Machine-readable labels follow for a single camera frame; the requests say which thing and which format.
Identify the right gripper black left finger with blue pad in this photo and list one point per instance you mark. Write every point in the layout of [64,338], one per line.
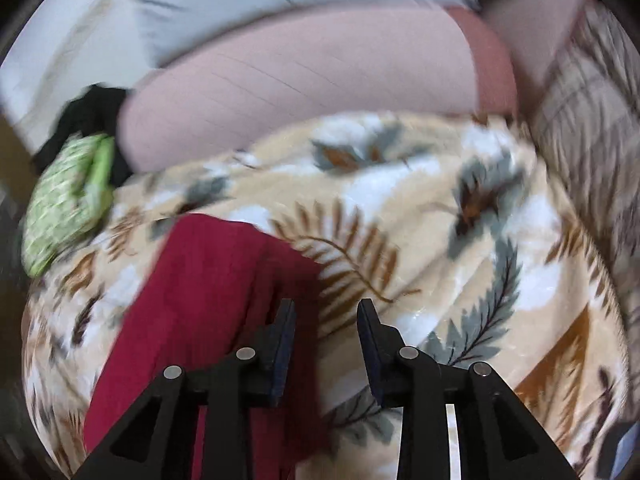
[185,421]

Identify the small black device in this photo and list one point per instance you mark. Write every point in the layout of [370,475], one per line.
[619,453]

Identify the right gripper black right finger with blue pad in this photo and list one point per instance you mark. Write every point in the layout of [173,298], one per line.
[498,437]

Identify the pink quilted bolster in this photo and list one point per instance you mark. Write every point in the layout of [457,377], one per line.
[400,56]

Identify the dark red knit sweater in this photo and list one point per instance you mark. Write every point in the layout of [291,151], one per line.
[213,286]

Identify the black garment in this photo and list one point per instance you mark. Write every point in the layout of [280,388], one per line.
[95,111]

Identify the beige floral fleece blanket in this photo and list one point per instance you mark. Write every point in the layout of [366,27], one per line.
[454,227]

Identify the beige striped quilt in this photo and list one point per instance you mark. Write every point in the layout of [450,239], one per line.
[587,128]

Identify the green patterned garment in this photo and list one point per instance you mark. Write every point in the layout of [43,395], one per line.
[69,200]

